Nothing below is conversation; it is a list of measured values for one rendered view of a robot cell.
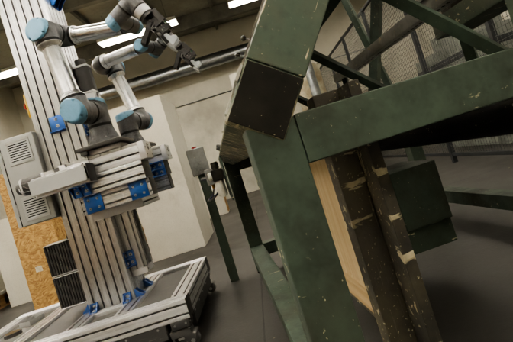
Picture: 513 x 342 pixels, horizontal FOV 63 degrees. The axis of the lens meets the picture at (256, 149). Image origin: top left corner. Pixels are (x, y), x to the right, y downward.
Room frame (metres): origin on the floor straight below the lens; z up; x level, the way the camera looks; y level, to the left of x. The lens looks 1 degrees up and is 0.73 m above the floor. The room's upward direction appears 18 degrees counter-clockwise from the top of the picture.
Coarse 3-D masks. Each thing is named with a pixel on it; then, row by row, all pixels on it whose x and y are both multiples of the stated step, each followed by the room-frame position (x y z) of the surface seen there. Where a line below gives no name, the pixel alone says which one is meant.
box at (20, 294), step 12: (0, 228) 4.55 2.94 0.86; (0, 240) 4.54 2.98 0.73; (12, 240) 4.55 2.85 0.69; (0, 252) 4.54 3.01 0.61; (12, 252) 4.55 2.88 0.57; (0, 264) 4.54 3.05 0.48; (12, 264) 4.55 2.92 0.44; (12, 276) 4.55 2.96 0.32; (24, 276) 4.55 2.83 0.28; (12, 288) 4.54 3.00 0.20; (24, 288) 4.55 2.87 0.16; (12, 300) 4.54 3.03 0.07; (24, 300) 4.55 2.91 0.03
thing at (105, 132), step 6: (90, 126) 2.03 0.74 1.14; (96, 126) 2.02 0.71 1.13; (102, 126) 2.03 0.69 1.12; (108, 126) 2.05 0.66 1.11; (90, 132) 2.04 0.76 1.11; (96, 132) 2.02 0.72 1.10; (102, 132) 2.02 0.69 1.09; (108, 132) 2.04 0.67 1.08; (114, 132) 2.05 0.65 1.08; (90, 138) 2.04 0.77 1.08; (96, 138) 2.01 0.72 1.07; (102, 138) 2.01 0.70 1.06; (108, 138) 2.02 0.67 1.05; (90, 144) 2.03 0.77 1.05
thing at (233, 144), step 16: (256, 64) 0.71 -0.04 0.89; (240, 80) 0.71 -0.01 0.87; (256, 80) 0.71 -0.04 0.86; (272, 80) 0.72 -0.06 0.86; (288, 80) 0.72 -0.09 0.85; (240, 96) 0.71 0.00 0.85; (256, 96) 0.71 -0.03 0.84; (272, 96) 0.72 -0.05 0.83; (288, 96) 0.72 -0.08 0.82; (240, 112) 0.71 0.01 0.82; (256, 112) 0.71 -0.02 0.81; (272, 112) 0.71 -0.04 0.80; (288, 112) 0.72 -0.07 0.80; (224, 128) 0.81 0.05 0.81; (240, 128) 0.72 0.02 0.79; (256, 128) 0.71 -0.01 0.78; (272, 128) 0.71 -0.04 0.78; (224, 144) 1.22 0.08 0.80; (240, 144) 1.04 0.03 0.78; (224, 160) 2.52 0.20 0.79; (240, 160) 1.88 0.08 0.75
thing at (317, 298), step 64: (512, 64) 0.77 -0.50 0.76; (320, 128) 0.73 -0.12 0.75; (384, 128) 0.74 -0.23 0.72; (448, 128) 1.27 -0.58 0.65; (512, 128) 1.03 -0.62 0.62; (384, 192) 0.85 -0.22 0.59; (448, 192) 2.64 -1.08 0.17; (512, 192) 2.13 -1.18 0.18; (256, 256) 2.49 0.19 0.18; (320, 256) 0.72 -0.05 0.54; (384, 256) 0.92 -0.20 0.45; (320, 320) 0.72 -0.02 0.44; (384, 320) 0.91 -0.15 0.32
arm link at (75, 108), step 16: (32, 32) 1.89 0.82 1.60; (48, 32) 1.91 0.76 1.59; (64, 32) 2.02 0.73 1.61; (48, 48) 1.91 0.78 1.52; (48, 64) 1.92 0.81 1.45; (64, 64) 1.93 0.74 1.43; (64, 80) 1.91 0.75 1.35; (64, 96) 1.89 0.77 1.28; (80, 96) 1.91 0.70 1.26; (64, 112) 1.89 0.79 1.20; (80, 112) 1.88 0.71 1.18; (96, 112) 1.98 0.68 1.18
